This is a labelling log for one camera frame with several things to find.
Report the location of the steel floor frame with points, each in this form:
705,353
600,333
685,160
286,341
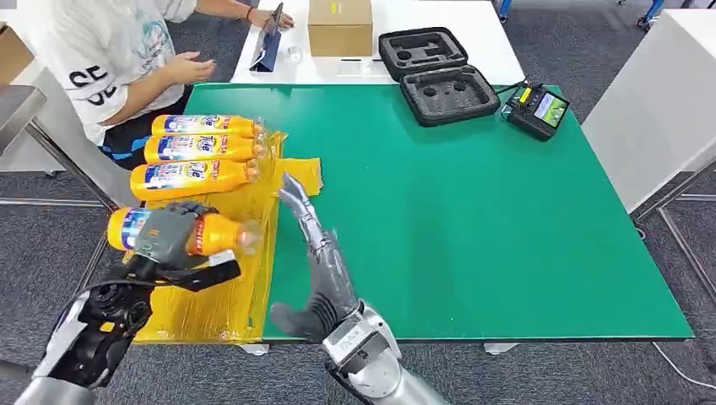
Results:
679,246
56,202

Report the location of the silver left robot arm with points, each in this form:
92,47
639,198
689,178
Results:
61,386

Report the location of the black pen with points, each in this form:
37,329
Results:
361,59

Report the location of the person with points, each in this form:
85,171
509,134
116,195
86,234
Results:
112,44

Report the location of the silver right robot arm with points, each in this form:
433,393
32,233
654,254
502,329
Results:
403,391

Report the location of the green table mat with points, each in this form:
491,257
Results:
503,223

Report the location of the flat brown cardboard box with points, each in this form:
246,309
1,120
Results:
14,56

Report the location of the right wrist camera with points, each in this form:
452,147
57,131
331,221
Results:
358,344

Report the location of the person's right hand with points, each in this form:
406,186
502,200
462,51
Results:
193,68

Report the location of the white side table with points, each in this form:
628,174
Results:
654,106

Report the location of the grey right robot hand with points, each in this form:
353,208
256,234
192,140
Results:
333,285

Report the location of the orange drink bottle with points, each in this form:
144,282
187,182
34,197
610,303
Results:
224,176
235,127
221,235
235,150

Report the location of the open black foam case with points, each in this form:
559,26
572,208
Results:
447,99

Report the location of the blue chair leg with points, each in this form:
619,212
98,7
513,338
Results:
651,11
504,8

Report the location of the white table foot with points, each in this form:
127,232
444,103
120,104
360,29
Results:
500,347
254,349

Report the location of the black remote controller with screen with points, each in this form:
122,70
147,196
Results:
528,122

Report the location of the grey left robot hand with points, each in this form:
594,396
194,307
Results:
168,235

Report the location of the tablet in dark cover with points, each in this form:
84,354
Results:
268,47

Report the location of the yellow plastic sheet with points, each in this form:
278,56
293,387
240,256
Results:
224,313

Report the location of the person's left hand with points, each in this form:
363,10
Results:
262,18

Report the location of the grey desk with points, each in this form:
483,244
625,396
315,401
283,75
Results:
67,140

